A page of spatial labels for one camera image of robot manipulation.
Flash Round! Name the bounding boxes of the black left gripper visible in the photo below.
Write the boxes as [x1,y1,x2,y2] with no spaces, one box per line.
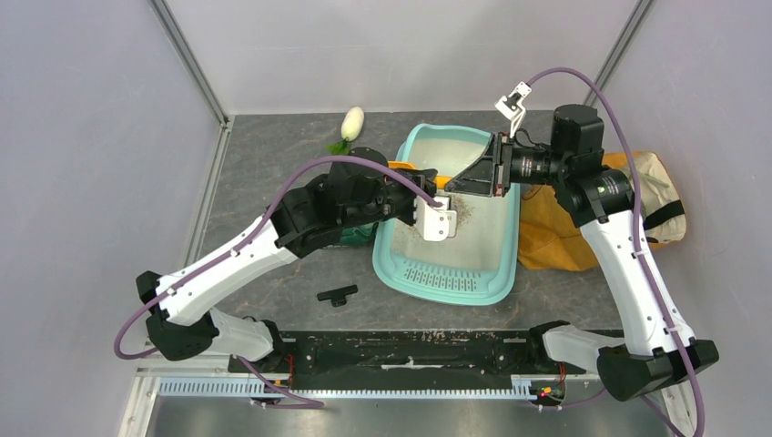
[343,169,438,229]

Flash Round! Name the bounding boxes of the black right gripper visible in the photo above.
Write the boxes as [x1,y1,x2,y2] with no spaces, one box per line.
[446,131,571,197]

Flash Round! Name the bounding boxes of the green litter bag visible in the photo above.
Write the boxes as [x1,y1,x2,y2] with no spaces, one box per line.
[338,223,378,247]

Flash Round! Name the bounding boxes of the teal plastic litter box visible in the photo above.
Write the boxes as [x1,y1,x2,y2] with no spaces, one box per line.
[372,124,521,306]

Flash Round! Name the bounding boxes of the black bag clip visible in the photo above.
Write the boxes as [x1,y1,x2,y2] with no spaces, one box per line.
[316,284,359,308]

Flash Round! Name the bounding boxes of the orange plastic scoop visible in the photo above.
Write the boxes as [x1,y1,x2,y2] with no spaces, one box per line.
[388,160,452,189]

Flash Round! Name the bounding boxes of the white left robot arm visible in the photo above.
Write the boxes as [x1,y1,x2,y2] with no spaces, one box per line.
[131,147,441,372]

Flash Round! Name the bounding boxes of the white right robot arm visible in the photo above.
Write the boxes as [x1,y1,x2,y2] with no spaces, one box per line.
[445,104,719,401]

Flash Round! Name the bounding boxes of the grey litter granules pile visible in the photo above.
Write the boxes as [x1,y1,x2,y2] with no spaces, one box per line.
[451,194,476,229]

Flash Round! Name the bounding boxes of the white toy radish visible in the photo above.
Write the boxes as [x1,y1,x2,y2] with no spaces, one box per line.
[327,107,365,155]

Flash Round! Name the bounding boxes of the orange cloth bag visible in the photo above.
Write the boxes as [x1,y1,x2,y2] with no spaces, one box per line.
[518,151,687,271]

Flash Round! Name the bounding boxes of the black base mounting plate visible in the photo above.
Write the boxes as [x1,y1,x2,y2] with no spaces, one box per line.
[253,330,583,390]

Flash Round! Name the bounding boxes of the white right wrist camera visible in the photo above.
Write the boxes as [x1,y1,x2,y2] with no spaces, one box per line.
[494,82,532,138]

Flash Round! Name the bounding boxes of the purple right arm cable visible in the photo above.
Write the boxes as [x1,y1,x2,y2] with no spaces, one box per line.
[524,66,706,437]

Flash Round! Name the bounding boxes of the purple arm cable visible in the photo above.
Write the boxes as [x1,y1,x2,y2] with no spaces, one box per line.
[114,155,444,411]
[524,66,706,437]

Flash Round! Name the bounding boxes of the white slotted cable duct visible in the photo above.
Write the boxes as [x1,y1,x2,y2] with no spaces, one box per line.
[158,377,537,401]

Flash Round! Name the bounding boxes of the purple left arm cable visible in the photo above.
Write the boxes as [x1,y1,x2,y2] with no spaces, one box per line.
[114,155,444,411]

